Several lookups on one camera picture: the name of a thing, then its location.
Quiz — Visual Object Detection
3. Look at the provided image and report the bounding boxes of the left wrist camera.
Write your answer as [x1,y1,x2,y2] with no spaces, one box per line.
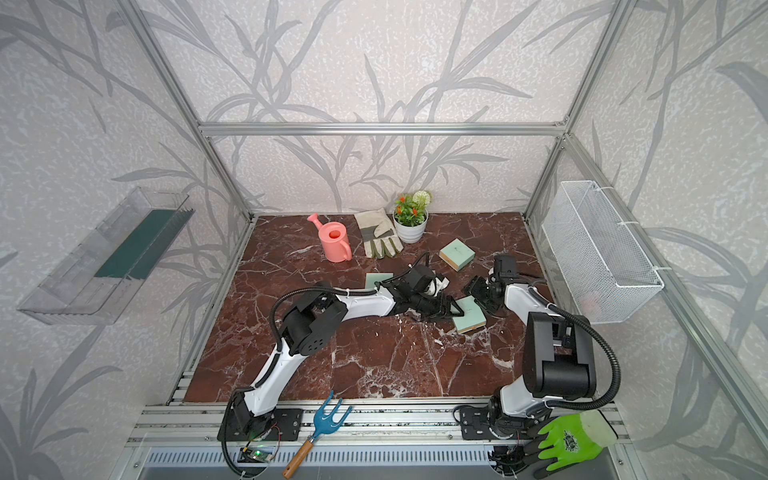
[425,275,450,297]

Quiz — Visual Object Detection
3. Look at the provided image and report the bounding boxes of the clear plastic wall shelf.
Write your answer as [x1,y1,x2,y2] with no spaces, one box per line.
[17,187,194,326]

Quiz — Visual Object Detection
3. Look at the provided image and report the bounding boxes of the grey work gloves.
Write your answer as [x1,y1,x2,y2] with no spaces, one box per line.
[354,208,403,259]

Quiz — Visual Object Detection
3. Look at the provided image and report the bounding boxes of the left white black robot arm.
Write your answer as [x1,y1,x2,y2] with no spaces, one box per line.
[217,265,466,443]

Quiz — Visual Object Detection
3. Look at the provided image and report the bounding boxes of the pink watering can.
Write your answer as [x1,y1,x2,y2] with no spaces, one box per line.
[307,214,352,263]

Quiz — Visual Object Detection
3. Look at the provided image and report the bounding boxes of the blue garden fork wooden handle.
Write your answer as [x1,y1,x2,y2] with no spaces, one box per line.
[282,391,354,479]

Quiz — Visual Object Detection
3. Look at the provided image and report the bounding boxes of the mint jewelry box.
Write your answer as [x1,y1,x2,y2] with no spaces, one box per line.
[439,239,475,271]
[453,296,486,333]
[364,272,394,290]

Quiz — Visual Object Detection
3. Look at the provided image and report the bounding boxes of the potted plant white pot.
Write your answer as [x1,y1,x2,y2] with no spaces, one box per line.
[393,190,432,244]

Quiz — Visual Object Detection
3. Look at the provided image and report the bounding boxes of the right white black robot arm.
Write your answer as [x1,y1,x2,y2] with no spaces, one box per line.
[454,254,621,440]

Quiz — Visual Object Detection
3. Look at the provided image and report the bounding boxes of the green black garden glove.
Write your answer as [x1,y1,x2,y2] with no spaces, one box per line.
[523,410,618,479]

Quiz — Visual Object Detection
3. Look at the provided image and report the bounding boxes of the white wire mesh basket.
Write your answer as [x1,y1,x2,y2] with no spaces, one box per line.
[542,180,664,324]

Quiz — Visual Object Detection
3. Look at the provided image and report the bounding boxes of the small circuit board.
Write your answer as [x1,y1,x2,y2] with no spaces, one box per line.
[238,446,276,464]

